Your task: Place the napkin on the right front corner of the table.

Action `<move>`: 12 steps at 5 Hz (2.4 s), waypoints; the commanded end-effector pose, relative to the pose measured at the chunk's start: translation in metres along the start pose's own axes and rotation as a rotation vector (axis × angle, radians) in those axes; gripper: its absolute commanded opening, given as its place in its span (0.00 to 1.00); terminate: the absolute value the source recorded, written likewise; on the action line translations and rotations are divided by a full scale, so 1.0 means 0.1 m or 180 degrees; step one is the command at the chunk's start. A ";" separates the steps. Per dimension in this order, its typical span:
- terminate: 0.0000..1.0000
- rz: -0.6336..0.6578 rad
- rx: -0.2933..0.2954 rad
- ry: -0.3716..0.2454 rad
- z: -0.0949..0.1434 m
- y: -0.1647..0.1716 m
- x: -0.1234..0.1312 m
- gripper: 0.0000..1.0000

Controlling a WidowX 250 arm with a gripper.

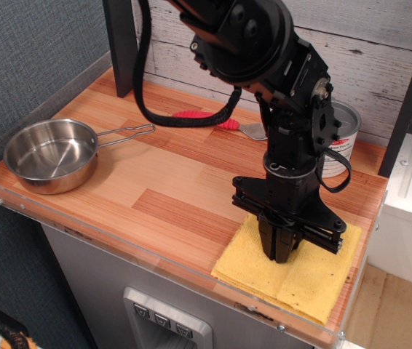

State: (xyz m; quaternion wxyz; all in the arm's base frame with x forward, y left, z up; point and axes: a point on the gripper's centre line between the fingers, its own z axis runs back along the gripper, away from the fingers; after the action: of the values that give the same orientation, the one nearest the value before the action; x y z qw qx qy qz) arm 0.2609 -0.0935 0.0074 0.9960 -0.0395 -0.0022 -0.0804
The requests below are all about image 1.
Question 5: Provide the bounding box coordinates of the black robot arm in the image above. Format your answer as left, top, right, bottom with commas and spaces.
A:
174, 1, 346, 263

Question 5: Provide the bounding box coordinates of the yellow cloth napkin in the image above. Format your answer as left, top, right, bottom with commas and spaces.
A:
211, 214, 363, 326

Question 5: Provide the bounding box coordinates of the black left shelf post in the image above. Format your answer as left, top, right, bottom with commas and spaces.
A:
102, 0, 138, 97

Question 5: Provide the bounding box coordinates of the small stainless steel pan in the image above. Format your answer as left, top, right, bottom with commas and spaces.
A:
3, 119, 156, 195

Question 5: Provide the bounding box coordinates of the silver ice dispenser panel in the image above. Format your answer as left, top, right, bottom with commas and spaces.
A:
123, 286, 213, 348

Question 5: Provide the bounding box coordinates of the grey toy fridge cabinet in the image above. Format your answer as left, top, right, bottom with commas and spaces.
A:
43, 225, 311, 348

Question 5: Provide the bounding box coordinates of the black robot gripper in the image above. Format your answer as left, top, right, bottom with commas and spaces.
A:
232, 161, 347, 263

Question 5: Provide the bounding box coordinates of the red handled metal spoon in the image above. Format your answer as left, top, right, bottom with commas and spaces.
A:
173, 111, 267, 141

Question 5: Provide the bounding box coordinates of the clear acrylic table guard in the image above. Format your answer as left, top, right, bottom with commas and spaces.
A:
0, 54, 389, 349

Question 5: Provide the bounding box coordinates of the black sleeved cable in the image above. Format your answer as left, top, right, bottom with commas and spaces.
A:
132, 0, 243, 129

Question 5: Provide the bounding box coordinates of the toy cherry tin can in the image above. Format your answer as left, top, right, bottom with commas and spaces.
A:
322, 100, 361, 178

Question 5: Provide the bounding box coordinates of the orange object bottom left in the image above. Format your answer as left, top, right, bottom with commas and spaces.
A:
0, 337, 39, 349

